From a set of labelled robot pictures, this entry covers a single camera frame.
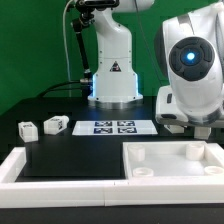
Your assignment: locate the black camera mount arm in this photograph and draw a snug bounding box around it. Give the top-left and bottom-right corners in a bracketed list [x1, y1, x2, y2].
[70, 0, 120, 84]

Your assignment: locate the white cable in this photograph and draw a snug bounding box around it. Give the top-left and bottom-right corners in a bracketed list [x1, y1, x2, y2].
[62, 0, 76, 82]

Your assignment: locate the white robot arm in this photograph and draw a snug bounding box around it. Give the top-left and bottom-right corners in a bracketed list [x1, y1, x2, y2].
[88, 1, 224, 127]

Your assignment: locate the white sheet with AprilTags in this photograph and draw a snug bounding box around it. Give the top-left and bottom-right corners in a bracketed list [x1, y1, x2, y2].
[72, 120, 157, 136]

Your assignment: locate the white square tabletop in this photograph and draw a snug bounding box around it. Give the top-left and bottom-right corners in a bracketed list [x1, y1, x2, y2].
[123, 141, 224, 179]

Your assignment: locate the black cable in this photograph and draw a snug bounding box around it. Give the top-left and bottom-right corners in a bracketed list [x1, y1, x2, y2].
[36, 78, 93, 98]

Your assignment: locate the white U-shaped obstacle fence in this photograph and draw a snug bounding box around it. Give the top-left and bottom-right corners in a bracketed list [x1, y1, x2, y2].
[0, 147, 224, 208]

